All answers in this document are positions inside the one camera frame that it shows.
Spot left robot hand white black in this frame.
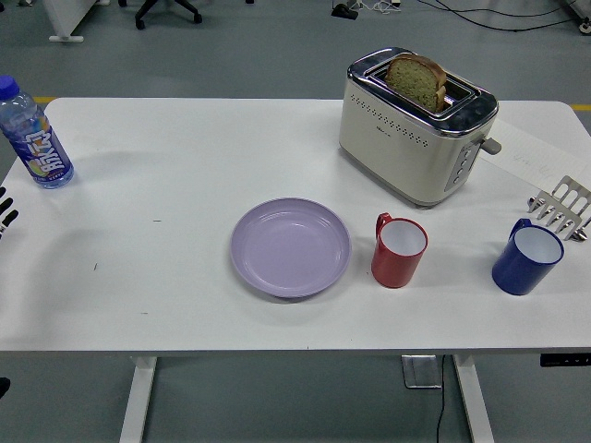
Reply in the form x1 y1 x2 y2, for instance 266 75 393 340
0 186 21 240

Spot purple plastic plate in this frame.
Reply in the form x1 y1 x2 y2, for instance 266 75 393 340
230 197 354 301

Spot blue-labelled drink bottle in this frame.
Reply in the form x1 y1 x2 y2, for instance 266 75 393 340
0 76 76 191

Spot white desk leg panel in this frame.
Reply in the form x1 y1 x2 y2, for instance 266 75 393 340
48 0 101 44

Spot white table leg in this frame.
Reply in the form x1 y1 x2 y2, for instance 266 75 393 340
452 353 497 443
118 355 159 443

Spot black office chair base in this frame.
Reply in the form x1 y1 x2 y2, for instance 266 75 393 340
118 0 204 31

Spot red mug white inside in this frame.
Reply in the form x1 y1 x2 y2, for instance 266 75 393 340
371 212 429 290

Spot cream and chrome toaster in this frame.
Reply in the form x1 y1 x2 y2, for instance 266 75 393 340
337 45 502 211

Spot brown bread slice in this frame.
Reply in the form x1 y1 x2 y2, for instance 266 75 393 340
385 52 449 113

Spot grey control box under table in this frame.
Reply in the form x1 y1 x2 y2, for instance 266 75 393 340
400 353 443 390

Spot blue mug white inside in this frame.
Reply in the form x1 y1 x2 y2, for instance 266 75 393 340
491 218 565 296

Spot white paper sheet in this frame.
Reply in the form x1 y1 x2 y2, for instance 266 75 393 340
477 117 591 191

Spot silver metal toast rack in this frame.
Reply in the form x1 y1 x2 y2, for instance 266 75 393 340
527 174 591 243

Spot black table control panel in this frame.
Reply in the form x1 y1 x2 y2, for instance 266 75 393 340
539 353 591 369

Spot white floor cables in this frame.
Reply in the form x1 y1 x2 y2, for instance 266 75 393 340
357 0 404 15

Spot black cable under table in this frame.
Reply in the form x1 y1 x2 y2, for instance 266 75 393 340
435 353 452 443

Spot black floor cable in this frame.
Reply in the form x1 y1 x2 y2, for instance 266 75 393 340
433 0 591 34

